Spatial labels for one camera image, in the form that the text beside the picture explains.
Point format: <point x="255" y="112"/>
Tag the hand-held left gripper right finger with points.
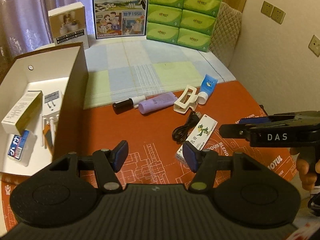
<point x="191" y="158"/>

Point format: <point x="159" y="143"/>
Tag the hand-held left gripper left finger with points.
<point x="121" y="155"/>

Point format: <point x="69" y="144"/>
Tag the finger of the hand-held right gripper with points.
<point x="250" y="121"/>
<point x="232" y="131"/>

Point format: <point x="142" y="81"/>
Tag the white medicine box green figure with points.
<point x="200" y="132"/>

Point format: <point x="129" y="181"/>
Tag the small black bottle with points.
<point x="122" y="105"/>

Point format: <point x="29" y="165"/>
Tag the blue hand cream tube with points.
<point x="208" y="86"/>

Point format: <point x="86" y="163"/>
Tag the white hair claw clip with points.
<point x="181" y="103"/>

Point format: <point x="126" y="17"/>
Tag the purple tube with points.
<point x="157" y="102"/>

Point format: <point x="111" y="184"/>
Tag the brown storage box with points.
<point x="72" y="105"/>

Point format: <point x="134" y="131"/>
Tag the orange utility knife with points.
<point x="47" y="137"/>

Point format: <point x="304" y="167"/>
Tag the white router with antennas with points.
<point x="51" y="107"/>

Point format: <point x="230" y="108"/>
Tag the clear plastic box blue label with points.
<point x="20" y="147"/>

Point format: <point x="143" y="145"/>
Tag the long gold box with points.
<point x="20" y="115"/>

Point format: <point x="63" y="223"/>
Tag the person's right hand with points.
<point x="303" y="173"/>

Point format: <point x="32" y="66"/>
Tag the red printed cardboard sheet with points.
<point x="150" y="130"/>

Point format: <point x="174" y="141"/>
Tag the beige quilted cover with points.
<point x="225" y="35"/>

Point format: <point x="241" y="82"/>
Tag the pale checked bed sheet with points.
<point x="150" y="62"/>

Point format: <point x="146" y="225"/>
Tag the stack of green tissue packs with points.
<point x="182" y="17"/>

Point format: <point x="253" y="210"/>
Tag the white photo product box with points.
<point x="68" y="25"/>

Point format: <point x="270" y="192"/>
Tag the blue illustrated milk carton box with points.
<point x="120" y="12"/>

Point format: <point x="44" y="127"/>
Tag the purple sheer curtain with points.
<point x="30" y="10"/>

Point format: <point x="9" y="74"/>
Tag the gold wall socket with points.
<point x="278" y="15"/>
<point x="267" y="8"/>
<point x="315" y="45"/>

